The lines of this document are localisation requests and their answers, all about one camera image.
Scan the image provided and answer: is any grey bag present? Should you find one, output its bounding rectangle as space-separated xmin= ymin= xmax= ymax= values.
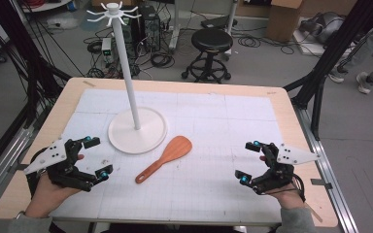
xmin=299 ymin=12 xmax=346 ymax=45

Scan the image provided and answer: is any white floor board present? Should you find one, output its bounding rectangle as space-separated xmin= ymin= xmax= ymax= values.
xmin=292 ymin=28 xmax=357 ymax=59

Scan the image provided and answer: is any black round stool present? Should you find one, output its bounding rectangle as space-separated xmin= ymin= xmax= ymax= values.
xmin=181 ymin=28 xmax=235 ymax=84

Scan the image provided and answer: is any person's left hand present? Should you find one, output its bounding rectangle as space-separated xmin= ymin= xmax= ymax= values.
xmin=24 ymin=153 xmax=85 ymax=218

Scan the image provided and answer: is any white hook stand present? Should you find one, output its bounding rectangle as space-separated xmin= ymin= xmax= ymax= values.
xmin=85 ymin=1 xmax=169 ymax=155

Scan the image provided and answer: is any cardboard box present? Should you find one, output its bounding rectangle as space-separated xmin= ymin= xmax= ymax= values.
xmin=265 ymin=0 xmax=305 ymax=43

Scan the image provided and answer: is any aluminium rail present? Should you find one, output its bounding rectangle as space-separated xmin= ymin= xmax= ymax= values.
xmin=292 ymin=105 xmax=359 ymax=233
xmin=0 ymin=125 xmax=35 ymax=213

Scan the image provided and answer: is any person's right hand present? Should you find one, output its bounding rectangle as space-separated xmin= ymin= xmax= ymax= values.
xmin=259 ymin=154 xmax=306 ymax=210

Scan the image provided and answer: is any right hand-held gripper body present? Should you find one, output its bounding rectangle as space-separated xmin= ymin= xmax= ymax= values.
xmin=252 ymin=143 xmax=322 ymax=196

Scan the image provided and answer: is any black computer tower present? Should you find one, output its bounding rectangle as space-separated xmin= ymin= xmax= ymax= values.
xmin=138 ymin=5 xmax=161 ymax=53

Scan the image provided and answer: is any metal bracket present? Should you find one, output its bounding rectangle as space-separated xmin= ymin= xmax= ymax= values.
xmin=310 ymin=178 xmax=333 ymax=190

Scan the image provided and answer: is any black metal frame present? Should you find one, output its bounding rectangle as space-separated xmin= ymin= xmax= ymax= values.
xmin=0 ymin=0 xmax=73 ymax=130
xmin=283 ymin=0 xmax=373 ymax=142

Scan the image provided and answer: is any black cable coil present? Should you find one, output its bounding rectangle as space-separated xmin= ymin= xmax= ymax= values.
xmin=237 ymin=33 xmax=263 ymax=50
xmin=150 ymin=51 xmax=177 ymax=70

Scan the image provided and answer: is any wooden rice spatula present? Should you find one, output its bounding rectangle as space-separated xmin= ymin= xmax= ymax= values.
xmin=135 ymin=135 xmax=193 ymax=184

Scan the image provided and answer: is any white grid mat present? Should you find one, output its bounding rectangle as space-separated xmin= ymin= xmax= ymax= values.
xmin=50 ymin=87 xmax=293 ymax=226

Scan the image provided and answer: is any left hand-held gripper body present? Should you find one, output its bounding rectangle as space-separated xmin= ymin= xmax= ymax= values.
xmin=23 ymin=137 xmax=96 ymax=192

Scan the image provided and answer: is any white power supply unit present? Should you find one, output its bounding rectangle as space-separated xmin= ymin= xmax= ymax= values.
xmin=101 ymin=37 xmax=114 ymax=64

